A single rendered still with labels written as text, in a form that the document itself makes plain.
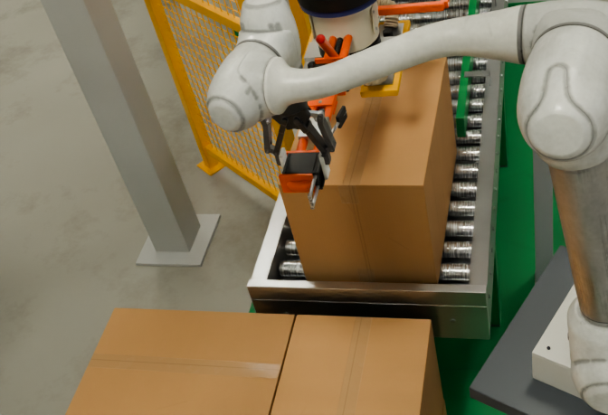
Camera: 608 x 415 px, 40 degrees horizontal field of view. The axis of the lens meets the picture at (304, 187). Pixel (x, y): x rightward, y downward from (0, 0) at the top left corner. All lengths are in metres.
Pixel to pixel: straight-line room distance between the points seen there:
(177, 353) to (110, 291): 1.11
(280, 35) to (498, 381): 0.95
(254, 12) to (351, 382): 1.13
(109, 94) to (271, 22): 1.61
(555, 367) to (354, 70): 0.85
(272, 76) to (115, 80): 1.64
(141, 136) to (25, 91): 2.01
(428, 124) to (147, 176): 1.33
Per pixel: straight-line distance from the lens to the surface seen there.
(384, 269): 2.43
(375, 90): 2.17
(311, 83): 1.42
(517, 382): 2.00
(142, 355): 2.54
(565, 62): 1.26
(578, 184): 1.37
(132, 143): 3.20
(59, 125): 4.67
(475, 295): 2.36
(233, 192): 3.78
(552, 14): 1.40
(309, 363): 2.35
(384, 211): 2.25
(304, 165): 1.77
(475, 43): 1.45
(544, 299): 2.15
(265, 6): 1.54
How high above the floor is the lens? 2.40
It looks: 41 degrees down
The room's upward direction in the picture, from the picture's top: 15 degrees counter-clockwise
